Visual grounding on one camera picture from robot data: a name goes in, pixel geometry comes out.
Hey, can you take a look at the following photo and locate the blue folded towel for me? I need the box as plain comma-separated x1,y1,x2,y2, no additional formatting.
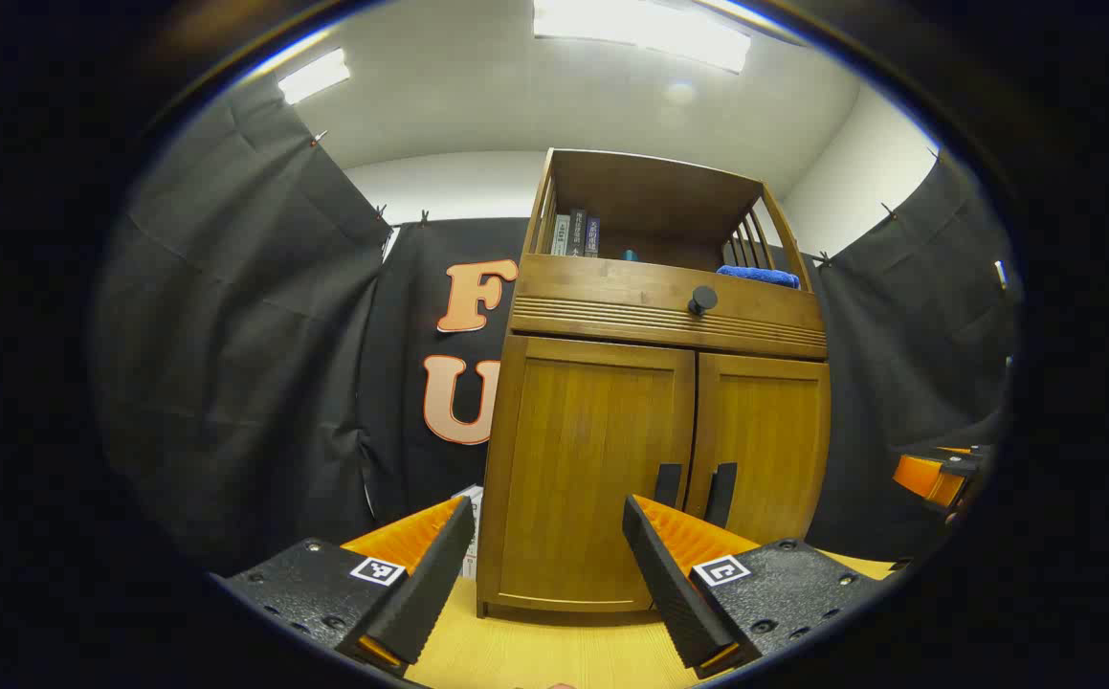
717,265,802,289

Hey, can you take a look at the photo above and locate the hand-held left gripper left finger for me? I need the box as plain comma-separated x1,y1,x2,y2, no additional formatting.
210,495,477,678

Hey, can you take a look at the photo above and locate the narrow ceiling light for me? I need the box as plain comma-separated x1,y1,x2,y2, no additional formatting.
277,48,352,106

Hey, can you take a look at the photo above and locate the black backdrop cloth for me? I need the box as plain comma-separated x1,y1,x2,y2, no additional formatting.
95,81,1024,575

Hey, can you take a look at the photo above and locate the wooden double-door shoe cabinet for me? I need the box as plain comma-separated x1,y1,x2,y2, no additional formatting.
476,148,832,618

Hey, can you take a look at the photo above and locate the wide ceiling light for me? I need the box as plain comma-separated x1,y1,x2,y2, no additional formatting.
532,0,753,75

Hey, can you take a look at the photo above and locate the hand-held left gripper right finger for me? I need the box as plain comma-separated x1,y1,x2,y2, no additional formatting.
622,495,899,680

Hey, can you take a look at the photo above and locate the white box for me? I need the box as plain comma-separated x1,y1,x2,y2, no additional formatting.
454,485,485,580

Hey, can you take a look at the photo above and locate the wooden ribbed drawer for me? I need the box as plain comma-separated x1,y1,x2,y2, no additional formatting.
508,254,829,362

